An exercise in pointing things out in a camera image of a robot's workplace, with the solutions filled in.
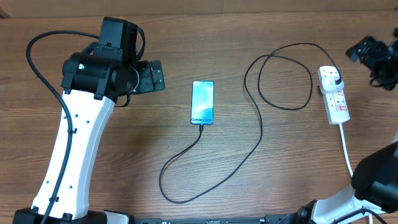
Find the white charger adapter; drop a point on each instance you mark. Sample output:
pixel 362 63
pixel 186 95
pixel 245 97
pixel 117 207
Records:
pixel 328 85

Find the white power strip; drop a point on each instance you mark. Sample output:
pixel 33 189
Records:
pixel 335 103

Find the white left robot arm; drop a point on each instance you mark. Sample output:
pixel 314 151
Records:
pixel 93 79

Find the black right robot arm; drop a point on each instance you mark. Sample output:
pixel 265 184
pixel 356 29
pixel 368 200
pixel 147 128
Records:
pixel 373 187

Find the Samsung Galaxy smartphone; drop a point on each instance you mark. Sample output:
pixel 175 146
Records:
pixel 202 106

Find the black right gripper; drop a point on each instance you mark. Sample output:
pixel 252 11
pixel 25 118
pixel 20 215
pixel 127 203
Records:
pixel 372 51

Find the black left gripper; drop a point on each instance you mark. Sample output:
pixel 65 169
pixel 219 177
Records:
pixel 147 83

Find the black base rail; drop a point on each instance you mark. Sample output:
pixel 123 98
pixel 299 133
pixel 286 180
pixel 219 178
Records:
pixel 202 221

